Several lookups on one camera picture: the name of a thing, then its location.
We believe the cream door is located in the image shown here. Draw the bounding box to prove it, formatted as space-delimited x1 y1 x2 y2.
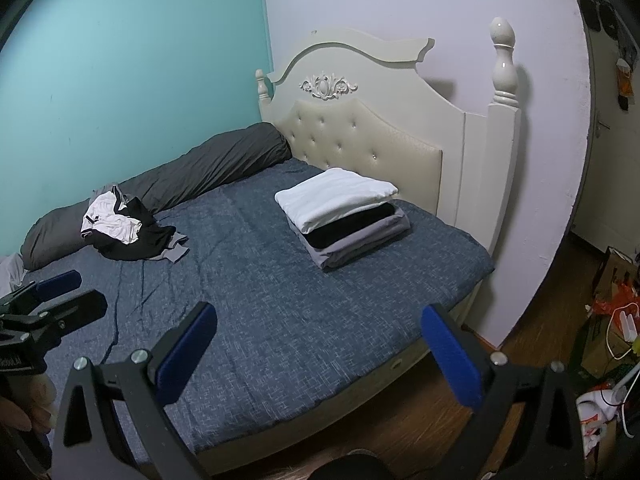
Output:
570 25 640 256

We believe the white black-trimmed garment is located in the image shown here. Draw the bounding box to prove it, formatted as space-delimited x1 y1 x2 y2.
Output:
81 187 146 246

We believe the blue patterned bedspread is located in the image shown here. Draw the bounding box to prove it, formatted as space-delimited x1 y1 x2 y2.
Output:
10 156 496 461

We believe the white long-sleeve shirt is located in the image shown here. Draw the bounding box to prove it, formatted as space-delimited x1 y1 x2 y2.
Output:
274 167 399 235

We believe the orange hanging packet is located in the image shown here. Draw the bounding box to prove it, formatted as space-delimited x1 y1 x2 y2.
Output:
616 57 633 110

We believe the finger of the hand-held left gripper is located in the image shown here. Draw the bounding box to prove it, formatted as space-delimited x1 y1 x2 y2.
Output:
0 290 107 346
0 270 82 313

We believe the crumpled black garment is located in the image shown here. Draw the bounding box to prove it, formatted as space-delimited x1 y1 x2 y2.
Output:
82 185 177 262

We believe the crumpled grey garment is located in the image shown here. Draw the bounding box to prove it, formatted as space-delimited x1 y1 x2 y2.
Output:
145 232 191 264

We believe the person's left hand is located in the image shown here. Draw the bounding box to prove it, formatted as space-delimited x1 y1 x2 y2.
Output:
0 375 56 433

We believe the black hanging accessory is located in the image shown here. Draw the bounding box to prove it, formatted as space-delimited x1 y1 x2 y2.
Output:
582 0 618 38

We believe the open cardboard box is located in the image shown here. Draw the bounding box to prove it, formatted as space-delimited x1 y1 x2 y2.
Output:
570 310 638 386

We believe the orange plastic bag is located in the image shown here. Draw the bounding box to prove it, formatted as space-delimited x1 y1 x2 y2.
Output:
595 282 640 317

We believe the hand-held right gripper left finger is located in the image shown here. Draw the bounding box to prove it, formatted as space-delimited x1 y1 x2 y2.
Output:
50 302 218 480

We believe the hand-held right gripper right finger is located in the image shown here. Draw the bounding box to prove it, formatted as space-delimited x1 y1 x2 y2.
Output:
421 304 586 480

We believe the dark grey rolled duvet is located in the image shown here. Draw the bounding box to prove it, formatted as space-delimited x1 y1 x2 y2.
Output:
20 121 293 272

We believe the light grey bed sheet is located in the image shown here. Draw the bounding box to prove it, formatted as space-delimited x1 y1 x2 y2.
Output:
0 252 31 301

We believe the cream tufted headboard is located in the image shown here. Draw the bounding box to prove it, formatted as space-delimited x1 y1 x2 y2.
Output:
200 16 523 476

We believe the white cable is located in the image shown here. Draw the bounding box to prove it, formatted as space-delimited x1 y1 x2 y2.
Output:
606 312 633 361

